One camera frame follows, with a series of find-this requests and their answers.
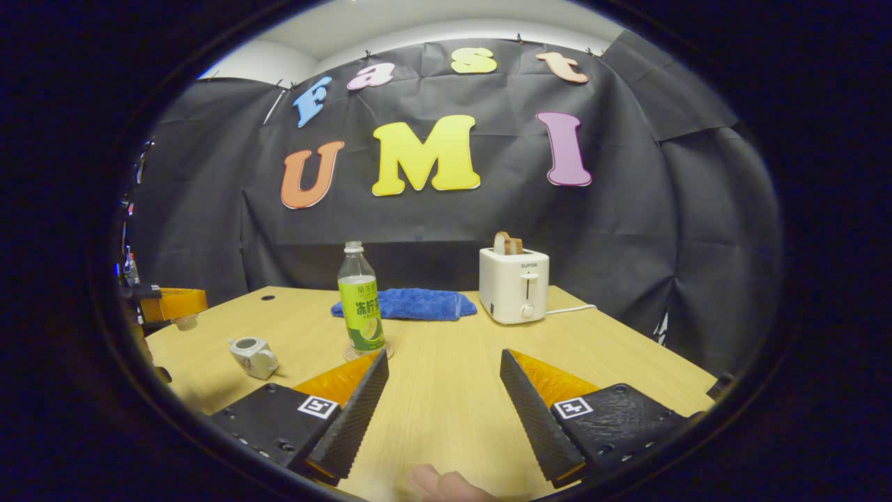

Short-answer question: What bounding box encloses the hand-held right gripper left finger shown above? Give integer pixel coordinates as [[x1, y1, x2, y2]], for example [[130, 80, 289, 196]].
[[209, 349, 390, 487]]

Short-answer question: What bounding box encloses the blue towel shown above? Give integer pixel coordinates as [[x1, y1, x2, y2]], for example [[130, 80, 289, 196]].
[[330, 287, 478, 322]]

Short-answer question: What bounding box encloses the round cork coaster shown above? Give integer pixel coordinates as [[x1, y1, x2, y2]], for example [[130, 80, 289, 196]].
[[341, 340, 395, 363]]

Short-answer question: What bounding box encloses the white toaster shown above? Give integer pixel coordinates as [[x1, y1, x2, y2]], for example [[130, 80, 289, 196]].
[[478, 247, 551, 326]]

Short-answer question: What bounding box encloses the green label water bottle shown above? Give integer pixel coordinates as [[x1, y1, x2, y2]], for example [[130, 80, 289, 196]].
[[337, 241, 386, 353]]

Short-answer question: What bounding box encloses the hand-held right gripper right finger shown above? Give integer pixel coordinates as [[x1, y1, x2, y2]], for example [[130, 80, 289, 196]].
[[498, 348, 692, 490]]

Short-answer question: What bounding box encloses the white floral teacup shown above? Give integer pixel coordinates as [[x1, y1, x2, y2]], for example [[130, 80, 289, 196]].
[[228, 337, 280, 381]]

